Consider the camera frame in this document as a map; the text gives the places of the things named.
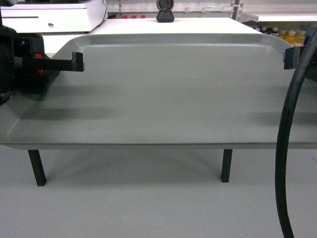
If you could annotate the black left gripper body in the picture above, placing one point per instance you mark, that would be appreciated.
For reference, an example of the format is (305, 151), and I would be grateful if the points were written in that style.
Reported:
(30, 78)

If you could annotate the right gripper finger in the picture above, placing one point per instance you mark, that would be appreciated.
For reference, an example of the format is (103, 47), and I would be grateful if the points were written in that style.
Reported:
(291, 57)

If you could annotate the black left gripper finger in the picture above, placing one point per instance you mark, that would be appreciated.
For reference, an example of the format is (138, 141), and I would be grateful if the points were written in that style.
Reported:
(75, 64)

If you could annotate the grey rectangular serving tray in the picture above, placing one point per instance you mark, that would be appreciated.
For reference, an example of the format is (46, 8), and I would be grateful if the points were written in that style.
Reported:
(223, 91)

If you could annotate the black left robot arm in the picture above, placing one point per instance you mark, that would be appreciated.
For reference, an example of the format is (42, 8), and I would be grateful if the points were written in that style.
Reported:
(8, 63)

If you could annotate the yellow juice bottle front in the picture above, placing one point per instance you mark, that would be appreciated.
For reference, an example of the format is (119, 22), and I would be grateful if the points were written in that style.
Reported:
(290, 37)

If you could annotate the yellow juice bottle left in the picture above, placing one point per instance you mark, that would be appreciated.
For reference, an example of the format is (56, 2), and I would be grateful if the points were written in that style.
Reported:
(282, 34)

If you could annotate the white cash register drawer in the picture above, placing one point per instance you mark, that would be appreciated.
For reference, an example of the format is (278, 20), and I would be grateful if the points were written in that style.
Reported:
(54, 16)

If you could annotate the black barcode scanner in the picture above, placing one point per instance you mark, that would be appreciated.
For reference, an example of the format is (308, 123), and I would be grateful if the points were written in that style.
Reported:
(165, 14)

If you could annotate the black table leg left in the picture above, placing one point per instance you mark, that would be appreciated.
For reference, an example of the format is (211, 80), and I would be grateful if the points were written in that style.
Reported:
(37, 167)

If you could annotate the black table leg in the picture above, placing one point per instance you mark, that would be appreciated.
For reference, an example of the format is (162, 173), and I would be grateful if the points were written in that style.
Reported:
(226, 165)
(37, 167)

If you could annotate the black table leg right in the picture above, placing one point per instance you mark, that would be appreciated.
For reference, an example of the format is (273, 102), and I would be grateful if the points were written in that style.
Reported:
(226, 165)

